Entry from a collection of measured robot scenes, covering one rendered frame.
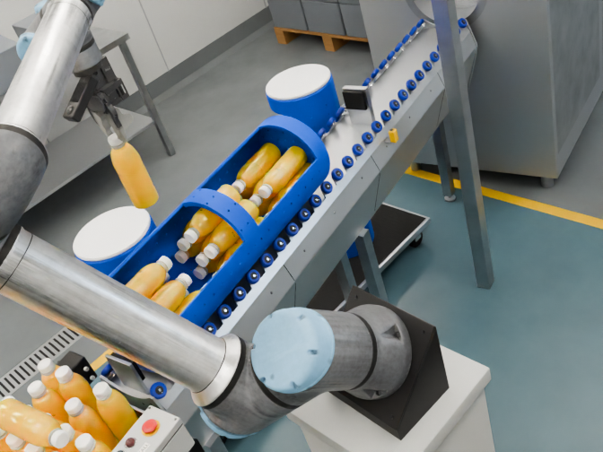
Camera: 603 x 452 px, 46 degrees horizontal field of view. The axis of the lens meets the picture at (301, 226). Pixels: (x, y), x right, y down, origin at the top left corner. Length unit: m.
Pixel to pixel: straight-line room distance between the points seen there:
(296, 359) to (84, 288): 0.38
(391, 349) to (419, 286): 1.97
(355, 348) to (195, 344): 0.29
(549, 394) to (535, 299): 0.50
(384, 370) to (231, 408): 0.30
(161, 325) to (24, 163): 0.37
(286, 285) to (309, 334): 1.01
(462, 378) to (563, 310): 1.65
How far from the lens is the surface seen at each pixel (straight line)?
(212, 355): 1.33
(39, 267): 1.22
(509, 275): 3.32
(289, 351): 1.25
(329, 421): 1.54
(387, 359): 1.37
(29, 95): 1.26
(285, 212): 2.15
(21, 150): 1.15
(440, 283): 3.33
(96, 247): 2.44
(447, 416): 1.49
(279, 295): 2.21
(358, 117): 2.75
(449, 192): 3.74
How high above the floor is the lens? 2.31
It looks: 36 degrees down
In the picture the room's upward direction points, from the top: 19 degrees counter-clockwise
